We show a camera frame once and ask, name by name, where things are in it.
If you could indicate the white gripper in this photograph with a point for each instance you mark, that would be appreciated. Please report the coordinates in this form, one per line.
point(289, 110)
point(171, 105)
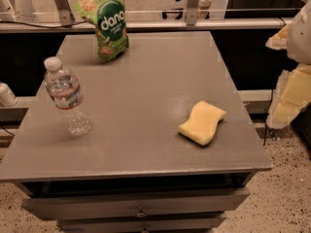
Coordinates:
point(301, 36)

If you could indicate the clear plastic water bottle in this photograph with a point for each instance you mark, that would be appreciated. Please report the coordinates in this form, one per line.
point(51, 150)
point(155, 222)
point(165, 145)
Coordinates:
point(64, 89)

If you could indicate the green rice chip bag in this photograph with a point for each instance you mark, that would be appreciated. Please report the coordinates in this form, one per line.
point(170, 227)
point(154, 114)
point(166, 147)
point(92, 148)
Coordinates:
point(108, 17)

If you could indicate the yellow sponge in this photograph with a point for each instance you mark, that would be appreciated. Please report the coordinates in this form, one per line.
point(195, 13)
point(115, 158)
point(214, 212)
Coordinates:
point(201, 126)

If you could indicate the upper grey drawer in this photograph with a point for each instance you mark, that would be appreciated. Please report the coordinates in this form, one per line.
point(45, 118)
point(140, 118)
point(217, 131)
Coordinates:
point(124, 205)

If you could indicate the grey drawer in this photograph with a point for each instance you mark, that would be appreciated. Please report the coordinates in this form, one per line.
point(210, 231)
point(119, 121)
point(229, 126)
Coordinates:
point(124, 205)
point(148, 223)

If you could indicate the lower grey drawer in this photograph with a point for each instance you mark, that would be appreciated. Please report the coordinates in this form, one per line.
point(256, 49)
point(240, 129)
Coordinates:
point(148, 223)

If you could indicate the metal drawer knob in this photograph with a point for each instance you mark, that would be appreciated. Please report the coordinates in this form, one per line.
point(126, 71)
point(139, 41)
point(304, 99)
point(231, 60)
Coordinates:
point(140, 213)

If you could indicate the white cylinder at left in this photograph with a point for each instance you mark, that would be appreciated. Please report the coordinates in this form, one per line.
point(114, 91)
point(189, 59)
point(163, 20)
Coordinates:
point(7, 97)

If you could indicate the metal frame rail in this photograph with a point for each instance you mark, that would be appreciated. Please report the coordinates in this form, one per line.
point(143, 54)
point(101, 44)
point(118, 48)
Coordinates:
point(25, 15)

